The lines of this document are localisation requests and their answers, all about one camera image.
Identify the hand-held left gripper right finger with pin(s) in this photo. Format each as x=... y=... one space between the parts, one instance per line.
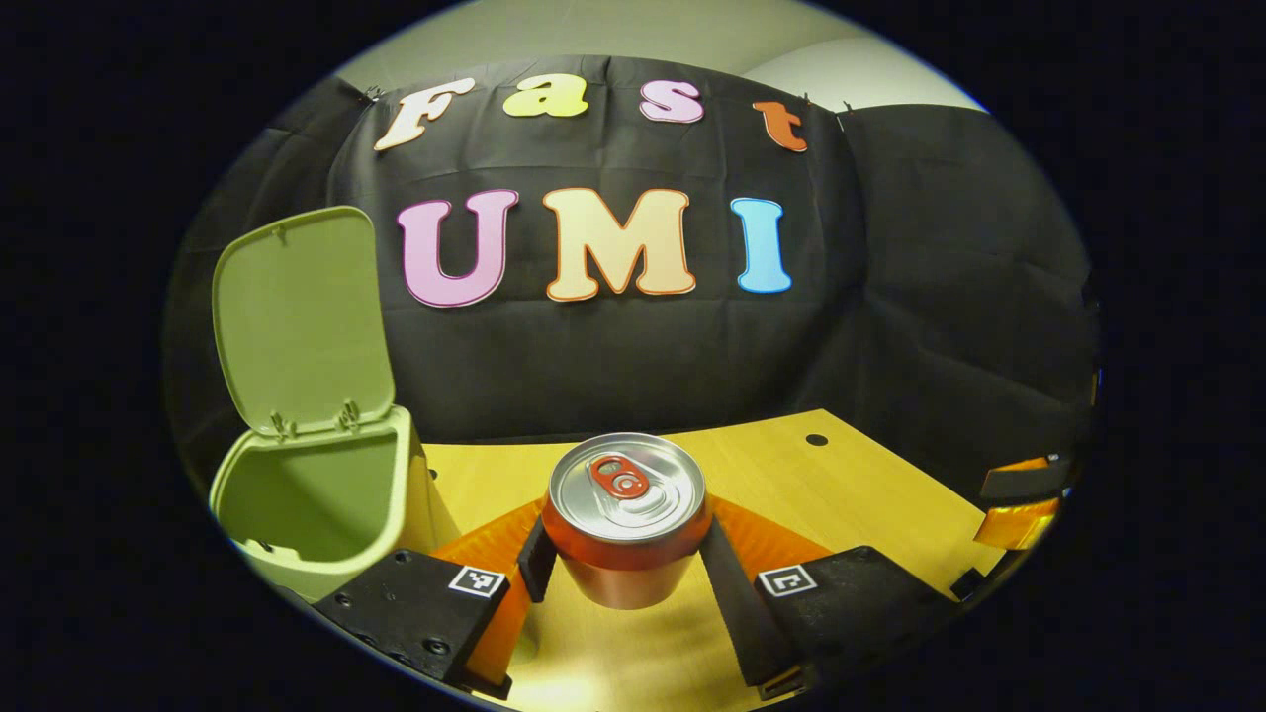
x=732 y=593

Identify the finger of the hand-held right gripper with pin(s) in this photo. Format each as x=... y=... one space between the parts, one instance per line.
x=1019 y=524
x=1024 y=480

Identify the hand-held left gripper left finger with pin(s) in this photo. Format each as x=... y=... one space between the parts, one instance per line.
x=537 y=564

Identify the orange pop can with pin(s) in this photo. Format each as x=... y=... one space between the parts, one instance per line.
x=623 y=554

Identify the green desktop garbage bin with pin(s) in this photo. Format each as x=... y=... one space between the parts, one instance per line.
x=297 y=316

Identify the wooden desktop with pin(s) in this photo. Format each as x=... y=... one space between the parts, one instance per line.
x=870 y=494

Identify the black backdrop cloth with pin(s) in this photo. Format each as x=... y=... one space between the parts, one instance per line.
x=643 y=366

